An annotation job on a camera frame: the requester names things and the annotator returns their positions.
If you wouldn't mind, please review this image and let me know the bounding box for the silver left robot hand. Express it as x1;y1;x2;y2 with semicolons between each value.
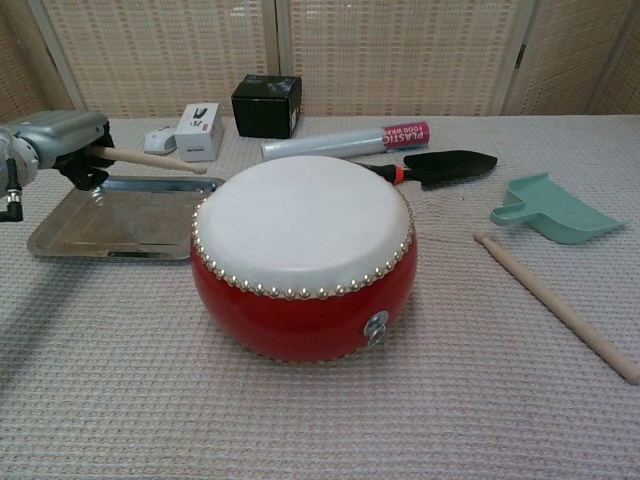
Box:
14;110;114;191

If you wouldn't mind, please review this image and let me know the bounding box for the wooden drumstick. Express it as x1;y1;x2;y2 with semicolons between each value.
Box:
89;145;208;176
473;230;640;386

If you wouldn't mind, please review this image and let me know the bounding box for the red drum with white skin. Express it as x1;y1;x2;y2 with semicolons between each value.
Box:
189;154;417;363

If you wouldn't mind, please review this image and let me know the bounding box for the white computer mouse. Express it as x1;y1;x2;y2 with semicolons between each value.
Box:
143;128;180;156

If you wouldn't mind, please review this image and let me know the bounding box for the stainless steel tray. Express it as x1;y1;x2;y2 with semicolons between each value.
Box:
26;174;227;264

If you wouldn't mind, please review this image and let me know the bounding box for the white cardboard box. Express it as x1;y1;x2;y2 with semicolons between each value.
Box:
174;102;225;164

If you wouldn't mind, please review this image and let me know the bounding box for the black cardboard box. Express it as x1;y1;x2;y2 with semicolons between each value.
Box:
231;74;303;140

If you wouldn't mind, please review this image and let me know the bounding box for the plastic food wrap roll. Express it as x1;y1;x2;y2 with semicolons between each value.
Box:
260;119;432;162

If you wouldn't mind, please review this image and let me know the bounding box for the bamboo folding screen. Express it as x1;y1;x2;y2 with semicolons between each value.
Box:
0;0;640;127

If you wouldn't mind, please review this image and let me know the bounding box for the black garden trowel orange collar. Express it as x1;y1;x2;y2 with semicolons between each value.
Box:
349;149;499;192

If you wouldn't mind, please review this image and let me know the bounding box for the woven beige tablecloth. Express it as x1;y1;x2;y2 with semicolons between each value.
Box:
0;115;640;480

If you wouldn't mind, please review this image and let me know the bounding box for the teal plastic dustpan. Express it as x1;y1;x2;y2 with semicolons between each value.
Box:
489;172;632;246

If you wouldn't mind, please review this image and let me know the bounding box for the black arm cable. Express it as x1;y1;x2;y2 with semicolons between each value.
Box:
0;158;25;224

